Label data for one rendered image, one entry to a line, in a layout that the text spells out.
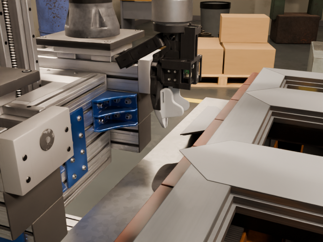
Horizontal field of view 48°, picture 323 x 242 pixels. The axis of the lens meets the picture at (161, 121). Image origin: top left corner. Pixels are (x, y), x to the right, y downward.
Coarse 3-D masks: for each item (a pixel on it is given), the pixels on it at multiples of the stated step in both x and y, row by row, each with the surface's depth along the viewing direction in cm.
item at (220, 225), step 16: (288, 80) 129; (304, 80) 127; (320, 80) 125; (272, 112) 101; (288, 112) 100; (304, 112) 98; (320, 112) 96; (320, 128) 96; (256, 144) 82; (240, 192) 63; (256, 192) 62; (224, 208) 60; (240, 208) 62; (256, 208) 62; (272, 208) 61; (288, 208) 60; (304, 208) 59; (320, 208) 58; (224, 224) 58; (288, 224) 60; (304, 224) 59; (320, 224) 58; (208, 240) 53
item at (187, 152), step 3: (189, 147) 77; (192, 147) 77; (195, 147) 77; (180, 150) 75; (183, 150) 75; (186, 150) 75; (189, 150) 75; (192, 150) 75; (183, 153) 74; (186, 153) 74; (189, 153) 74; (186, 156) 73; (189, 156) 73
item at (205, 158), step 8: (208, 144) 78; (216, 144) 78; (224, 144) 78; (200, 152) 75; (208, 152) 75; (216, 152) 75; (224, 152) 75; (192, 160) 71; (200, 160) 71; (208, 160) 71; (216, 160) 71; (200, 168) 69; (208, 168) 69; (208, 176) 66
